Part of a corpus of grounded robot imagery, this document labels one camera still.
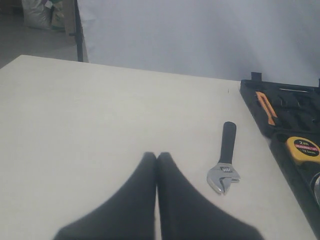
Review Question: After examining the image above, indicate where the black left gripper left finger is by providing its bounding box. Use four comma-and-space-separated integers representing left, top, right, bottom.
55, 152, 157, 240

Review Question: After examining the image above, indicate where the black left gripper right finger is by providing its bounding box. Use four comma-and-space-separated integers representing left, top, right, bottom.
156, 152, 263, 240

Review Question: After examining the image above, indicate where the black handled adjustable wrench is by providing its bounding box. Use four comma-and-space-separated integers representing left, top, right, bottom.
206, 121, 241, 195

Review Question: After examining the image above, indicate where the black plastic tool case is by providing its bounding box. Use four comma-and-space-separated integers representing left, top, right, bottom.
240, 72, 320, 238

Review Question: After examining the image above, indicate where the yellow tape measure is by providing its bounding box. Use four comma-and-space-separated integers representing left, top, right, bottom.
285, 136, 320, 166

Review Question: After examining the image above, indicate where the orange utility knife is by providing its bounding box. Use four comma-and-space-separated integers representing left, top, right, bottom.
255, 91, 278, 126

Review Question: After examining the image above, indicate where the white backdrop cloth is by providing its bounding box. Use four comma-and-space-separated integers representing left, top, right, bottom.
78, 0, 320, 86

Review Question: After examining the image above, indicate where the black backdrop stand pole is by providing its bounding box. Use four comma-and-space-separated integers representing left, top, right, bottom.
69, 0, 84, 62

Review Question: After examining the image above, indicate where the green printed bag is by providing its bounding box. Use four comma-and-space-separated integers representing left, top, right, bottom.
51, 0, 65, 32

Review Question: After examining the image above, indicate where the brown cardboard box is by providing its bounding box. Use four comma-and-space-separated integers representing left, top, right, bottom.
62, 0, 76, 45

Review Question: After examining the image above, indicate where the white sack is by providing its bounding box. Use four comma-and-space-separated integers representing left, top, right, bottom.
21, 0, 51, 30

